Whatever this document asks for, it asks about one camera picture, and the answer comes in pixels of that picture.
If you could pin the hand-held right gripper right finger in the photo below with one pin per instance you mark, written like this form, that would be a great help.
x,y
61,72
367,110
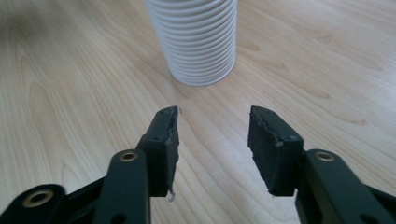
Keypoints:
x,y
274,155

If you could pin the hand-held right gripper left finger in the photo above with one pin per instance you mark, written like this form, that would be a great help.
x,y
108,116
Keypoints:
x,y
160,149

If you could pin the stack of white paper cups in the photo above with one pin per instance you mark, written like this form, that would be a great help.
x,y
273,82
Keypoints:
x,y
196,40

